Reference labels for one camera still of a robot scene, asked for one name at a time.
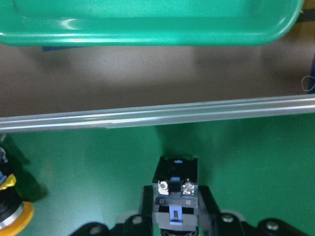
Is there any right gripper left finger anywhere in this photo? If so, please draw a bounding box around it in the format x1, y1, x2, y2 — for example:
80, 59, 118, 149
71, 185, 154, 236

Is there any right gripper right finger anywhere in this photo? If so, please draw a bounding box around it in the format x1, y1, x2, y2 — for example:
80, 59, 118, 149
198, 185, 306, 236

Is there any yellow push button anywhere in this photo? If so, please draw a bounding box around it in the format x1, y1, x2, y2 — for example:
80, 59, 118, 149
152, 157, 199, 236
0, 148, 34, 236

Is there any green conveyor belt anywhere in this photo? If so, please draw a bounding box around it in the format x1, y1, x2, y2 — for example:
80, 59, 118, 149
0, 94, 315, 236

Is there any green plastic tray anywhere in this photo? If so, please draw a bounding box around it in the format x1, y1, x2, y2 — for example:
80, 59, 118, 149
0, 0, 304, 46

